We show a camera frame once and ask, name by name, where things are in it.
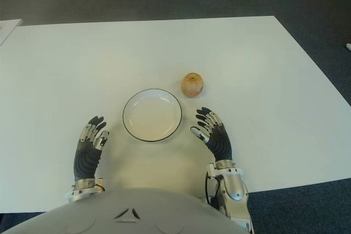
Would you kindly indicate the white side table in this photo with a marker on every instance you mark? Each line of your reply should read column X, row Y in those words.
column 6, row 29

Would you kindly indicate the small white object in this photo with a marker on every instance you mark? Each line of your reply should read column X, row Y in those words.
column 348, row 45

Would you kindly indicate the red yellow apple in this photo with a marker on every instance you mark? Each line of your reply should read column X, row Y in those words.
column 192, row 84

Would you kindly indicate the white plate black rim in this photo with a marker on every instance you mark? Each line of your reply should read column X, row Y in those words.
column 152, row 116

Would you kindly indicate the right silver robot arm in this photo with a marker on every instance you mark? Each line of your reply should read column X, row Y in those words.
column 235, row 187

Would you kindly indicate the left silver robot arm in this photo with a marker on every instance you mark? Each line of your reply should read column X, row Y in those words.
column 83, row 188

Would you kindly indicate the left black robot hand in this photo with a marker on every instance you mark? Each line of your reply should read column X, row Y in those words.
column 85, row 160

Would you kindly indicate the grey robot torso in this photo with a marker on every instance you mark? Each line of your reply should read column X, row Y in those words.
column 123, row 212

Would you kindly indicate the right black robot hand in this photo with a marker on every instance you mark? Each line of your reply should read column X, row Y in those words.
column 220, row 143

